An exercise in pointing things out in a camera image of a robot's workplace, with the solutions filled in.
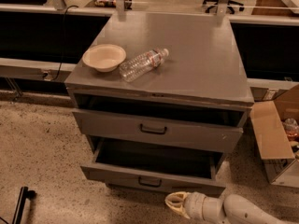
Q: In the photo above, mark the grey metal drawer cabinet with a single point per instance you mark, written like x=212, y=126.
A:
x=202, y=79

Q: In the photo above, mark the black stand on floor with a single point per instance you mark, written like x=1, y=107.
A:
x=25, y=194

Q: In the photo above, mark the open cardboard box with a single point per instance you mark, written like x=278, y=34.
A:
x=275, y=147

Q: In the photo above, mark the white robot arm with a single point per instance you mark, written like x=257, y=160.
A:
x=235, y=209

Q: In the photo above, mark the wooden cabinet top right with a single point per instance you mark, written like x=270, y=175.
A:
x=272, y=8

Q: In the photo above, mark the clear plastic water bottle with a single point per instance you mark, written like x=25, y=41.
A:
x=142, y=64

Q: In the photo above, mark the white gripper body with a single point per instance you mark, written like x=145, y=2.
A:
x=195, y=204

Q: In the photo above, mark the grey top drawer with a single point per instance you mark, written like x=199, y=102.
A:
x=167, y=132

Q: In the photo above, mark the beige paper bowl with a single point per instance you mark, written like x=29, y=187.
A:
x=104, y=57

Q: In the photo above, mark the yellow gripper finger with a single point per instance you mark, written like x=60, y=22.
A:
x=180, y=210
x=176, y=197

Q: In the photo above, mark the grey drawer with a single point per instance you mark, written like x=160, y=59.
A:
x=167, y=132
x=153, y=167

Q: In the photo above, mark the plastic bottle in box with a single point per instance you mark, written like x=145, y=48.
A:
x=291, y=128

